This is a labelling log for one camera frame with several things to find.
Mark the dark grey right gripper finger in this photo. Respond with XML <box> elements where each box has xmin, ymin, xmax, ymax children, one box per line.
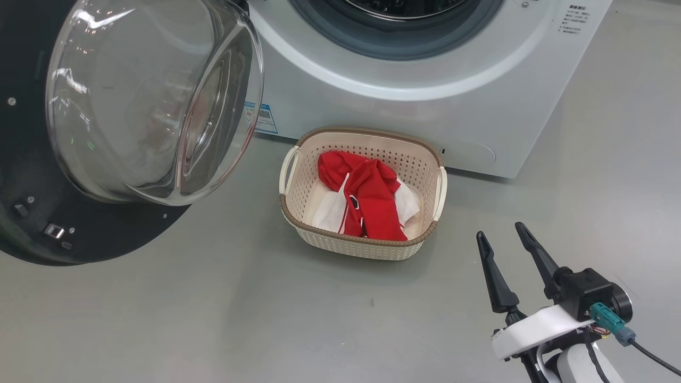
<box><xmin>514</xmin><ymin>222</ymin><xmax>563</xmax><ymax>300</ymax></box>
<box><xmin>476</xmin><ymin>231</ymin><xmax>520</xmax><ymax>314</ymax></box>

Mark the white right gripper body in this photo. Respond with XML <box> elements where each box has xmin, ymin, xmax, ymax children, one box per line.
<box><xmin>491</xmin><ymin>304</ymin><xmax>595</xmax><ymax>361</ymax></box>

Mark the red and white garment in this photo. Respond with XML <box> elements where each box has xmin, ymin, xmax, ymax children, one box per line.
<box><xmin>311</xmin><ymin>151</ymin><xmax>421</xmax><ymax>242</ymax></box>

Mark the black glass washing machine door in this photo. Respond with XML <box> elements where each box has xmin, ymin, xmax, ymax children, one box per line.
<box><xmin>0</xmin><ymin>0</ymin><xmax>265</xmax><ymax>267</ymax></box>

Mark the cream perforated laundry basket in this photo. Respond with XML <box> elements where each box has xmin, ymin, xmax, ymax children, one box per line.
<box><xmin>279</xmin><ymin>127</ymin><xmax>448</xmax><ymax>261</ymax></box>

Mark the white washing machine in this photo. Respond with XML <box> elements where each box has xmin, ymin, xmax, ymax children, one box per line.
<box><xmin>242</xmin><ymin>0</ymin><xmax>613</xmax><ymax>179</ymax></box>

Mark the black cylindrical right gripper motor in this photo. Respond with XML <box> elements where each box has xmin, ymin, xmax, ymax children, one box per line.
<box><xmin>611</xmin><ymin>285</ymin><xmax>634</xmax><ymax>324</ymax></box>

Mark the blue white energy label sticker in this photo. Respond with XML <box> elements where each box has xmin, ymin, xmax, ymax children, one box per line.
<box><xmin>254</xmin><ymin>103</ymin><xmax>279</xmax><ymax>135</ymax></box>

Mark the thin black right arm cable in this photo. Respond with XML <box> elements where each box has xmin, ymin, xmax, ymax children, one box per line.
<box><xmin>583</xmin><ymin>330</ymin><xmax>610</xmax><ymax>383</ymax></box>

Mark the teal plug right camera cable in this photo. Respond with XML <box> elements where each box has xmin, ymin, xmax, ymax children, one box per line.
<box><xmin>589</xmin><ymin>302</ymin><xmax>681</xmax><ymax>376</ymax></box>

